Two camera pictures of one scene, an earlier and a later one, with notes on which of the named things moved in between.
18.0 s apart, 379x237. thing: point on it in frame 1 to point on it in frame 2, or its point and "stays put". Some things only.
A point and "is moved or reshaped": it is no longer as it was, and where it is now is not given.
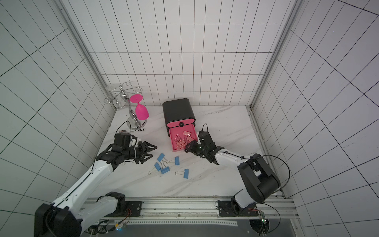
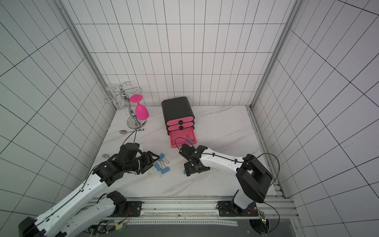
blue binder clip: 160,157 stays put
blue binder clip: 185,173 to 190,140
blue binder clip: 157,167 stays put
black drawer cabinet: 177,110 stays put
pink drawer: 179,136 is moved or reshaped
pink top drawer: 181,122 stays put
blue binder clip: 165,170 stays put
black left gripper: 142,155 to 152,161
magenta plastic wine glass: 141,113 stays put
